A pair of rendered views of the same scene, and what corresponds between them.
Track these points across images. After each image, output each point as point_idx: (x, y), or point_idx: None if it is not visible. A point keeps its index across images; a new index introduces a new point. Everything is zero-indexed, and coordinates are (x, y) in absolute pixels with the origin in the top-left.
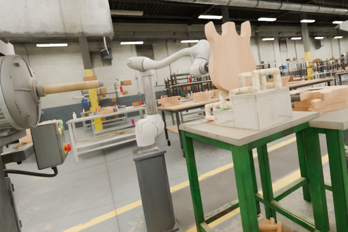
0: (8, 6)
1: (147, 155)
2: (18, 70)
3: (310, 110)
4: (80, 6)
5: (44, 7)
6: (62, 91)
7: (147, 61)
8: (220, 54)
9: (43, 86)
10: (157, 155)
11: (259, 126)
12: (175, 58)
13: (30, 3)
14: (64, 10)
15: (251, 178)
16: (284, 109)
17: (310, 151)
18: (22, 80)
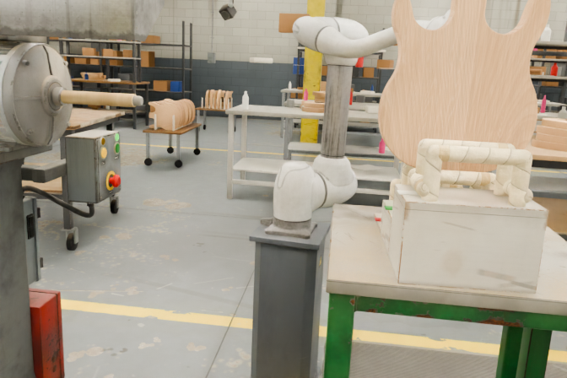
0: None
1: (278, 239)
2: (25, 71)
3: None
4: None
5: None
6: (84, 104)
7: (327, 37)
8: (411, 78)
9: (62, 92)
10: (298, 248)
11: (399, 272)
12: (385, 41)
13: None
14: None
15: (348, 365)
16: (504, 260)
17: None
18: (29, 84)
